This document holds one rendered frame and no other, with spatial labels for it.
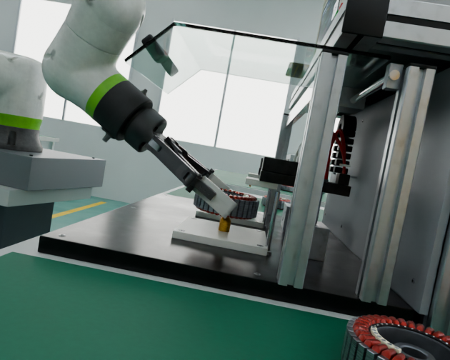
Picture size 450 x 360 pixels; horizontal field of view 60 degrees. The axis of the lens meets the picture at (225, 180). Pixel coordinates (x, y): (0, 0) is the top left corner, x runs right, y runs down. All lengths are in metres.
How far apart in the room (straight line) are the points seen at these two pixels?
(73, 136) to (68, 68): 5.29
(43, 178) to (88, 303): 0.67
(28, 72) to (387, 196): 0.94
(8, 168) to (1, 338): 0.73
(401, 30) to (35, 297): 0.47
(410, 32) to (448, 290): 0.29
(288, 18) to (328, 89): 5.25
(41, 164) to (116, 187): 4.74
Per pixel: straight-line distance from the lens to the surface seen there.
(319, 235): 0.65
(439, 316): 0.53
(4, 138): 1.16
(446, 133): 0.54
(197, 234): 0.61
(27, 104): 1.16
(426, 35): 0.51
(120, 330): 0.36
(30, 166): 1.01
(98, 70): 0.70
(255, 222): 0.85
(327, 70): 0.48
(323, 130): 0.48
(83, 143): 5.91
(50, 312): 0.39
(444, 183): 0.51
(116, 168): 5.74
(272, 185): 0.64
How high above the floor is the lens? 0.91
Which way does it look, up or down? 4 degrees down
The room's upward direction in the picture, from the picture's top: 10 degrees clockwise
